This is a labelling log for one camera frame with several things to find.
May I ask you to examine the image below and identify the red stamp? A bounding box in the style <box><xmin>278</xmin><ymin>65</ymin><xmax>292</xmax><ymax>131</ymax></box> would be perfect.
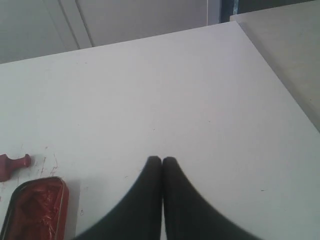
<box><xmin>0</xmin><ymin>154</ymin><xmax>32</xmax><ymax>182</ymax></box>

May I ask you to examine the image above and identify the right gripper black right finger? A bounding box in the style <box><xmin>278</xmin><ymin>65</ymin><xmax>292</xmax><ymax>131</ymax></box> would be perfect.
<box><xmin>162</xmin><ymin>157</ymin><xmax>257</xmax><ymax>240</ymax></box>

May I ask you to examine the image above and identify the white cabinet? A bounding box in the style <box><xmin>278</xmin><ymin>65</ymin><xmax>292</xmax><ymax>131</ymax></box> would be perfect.
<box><xmin>0</xmin><ymin>0</ymin><xmax>221</xmax><ymax>63</ymax></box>

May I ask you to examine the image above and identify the red ink pad tin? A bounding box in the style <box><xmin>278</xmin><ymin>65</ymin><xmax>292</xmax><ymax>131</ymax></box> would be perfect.
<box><xmin>0</xmin><ymin>176</ymin><xmax>69</xmax><ymax>240</ymax></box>

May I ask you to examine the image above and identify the grey side table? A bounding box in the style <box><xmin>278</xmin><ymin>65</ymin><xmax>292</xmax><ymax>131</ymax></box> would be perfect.
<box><xmin>230</xmin><ymin>0</ymin><xmax>320</xmax><ymax>129</ymax></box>

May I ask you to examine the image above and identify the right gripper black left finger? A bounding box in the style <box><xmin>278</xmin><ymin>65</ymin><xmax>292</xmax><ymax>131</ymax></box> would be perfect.
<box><xmin>76</xmin><ymin>156</ymin><xmax>163</xmax><ymax>240</ymax></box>

